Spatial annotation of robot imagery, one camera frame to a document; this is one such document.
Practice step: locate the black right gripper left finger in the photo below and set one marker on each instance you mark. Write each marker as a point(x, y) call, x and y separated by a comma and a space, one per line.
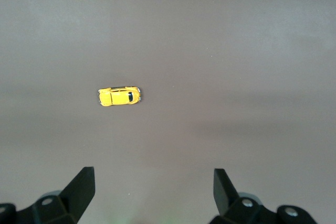
point(68, 203)

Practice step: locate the yellow beetle toy car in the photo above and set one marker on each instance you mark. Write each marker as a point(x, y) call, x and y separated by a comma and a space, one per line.
point(118, 97)

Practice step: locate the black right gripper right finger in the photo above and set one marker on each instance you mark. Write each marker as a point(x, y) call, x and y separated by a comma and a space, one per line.
point(225, 197)

